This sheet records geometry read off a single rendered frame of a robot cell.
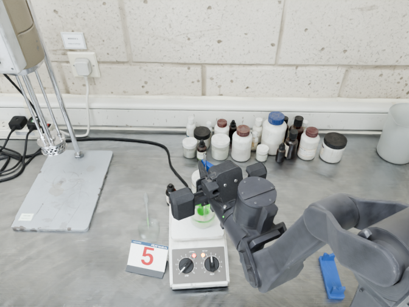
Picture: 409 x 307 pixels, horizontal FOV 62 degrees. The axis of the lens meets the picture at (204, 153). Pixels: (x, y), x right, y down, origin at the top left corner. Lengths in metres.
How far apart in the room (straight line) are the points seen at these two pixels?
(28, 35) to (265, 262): 0.61
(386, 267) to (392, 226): 0.03
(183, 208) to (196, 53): 0.59
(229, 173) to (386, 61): 0.76
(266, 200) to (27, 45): 0.55
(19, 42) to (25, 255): 0.49
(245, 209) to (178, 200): 0.14
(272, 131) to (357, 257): 0.75
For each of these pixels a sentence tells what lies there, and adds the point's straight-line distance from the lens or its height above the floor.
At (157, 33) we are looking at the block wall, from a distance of 1.06.
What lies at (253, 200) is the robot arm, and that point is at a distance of 0.49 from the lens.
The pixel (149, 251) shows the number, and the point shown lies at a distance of 0.84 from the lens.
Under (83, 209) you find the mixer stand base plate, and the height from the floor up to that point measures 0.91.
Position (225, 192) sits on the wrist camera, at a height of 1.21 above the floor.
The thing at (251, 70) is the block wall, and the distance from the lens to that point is 1.10.
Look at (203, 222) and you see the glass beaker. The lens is 0.77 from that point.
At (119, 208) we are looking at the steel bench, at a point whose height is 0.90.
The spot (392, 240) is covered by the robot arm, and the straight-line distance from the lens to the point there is 0.31.
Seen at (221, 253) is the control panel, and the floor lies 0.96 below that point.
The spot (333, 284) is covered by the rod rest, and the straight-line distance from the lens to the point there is 0.86.
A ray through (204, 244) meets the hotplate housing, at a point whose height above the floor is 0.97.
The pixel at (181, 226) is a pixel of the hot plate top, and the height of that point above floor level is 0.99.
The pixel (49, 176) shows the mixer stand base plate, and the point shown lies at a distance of 1.10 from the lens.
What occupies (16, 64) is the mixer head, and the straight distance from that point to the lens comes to 0.76.
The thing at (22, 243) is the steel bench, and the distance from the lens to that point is 0.98.
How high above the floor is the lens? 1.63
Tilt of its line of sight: 42 degrees down
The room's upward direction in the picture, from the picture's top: straight up
